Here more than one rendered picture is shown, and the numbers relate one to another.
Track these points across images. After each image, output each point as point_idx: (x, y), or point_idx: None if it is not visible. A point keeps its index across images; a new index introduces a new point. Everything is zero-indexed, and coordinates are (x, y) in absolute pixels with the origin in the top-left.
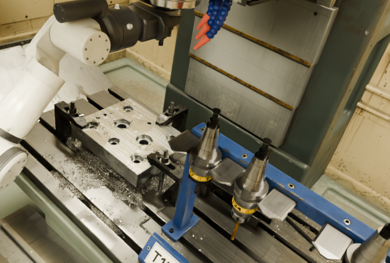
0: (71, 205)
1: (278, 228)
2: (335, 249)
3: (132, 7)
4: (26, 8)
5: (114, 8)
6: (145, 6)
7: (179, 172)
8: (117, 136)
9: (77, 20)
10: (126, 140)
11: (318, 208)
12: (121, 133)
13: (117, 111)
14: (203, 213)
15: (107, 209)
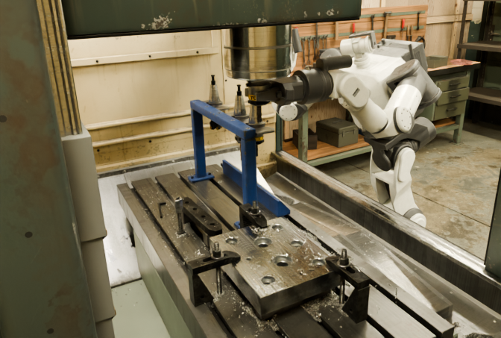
0: (337, 244)
1: (174, 214)
2: (222, 106)
3: (291, 80)
4: None
5: (310, 69)
6: (279, 80)
7: (246, 206)
8: (291, 247)
9: (336, 70)
10: (282, 242)
11: (215, 108)
12: (286, 249)
13: (284, 277)
14: (227, 228)
15: (307, 237)
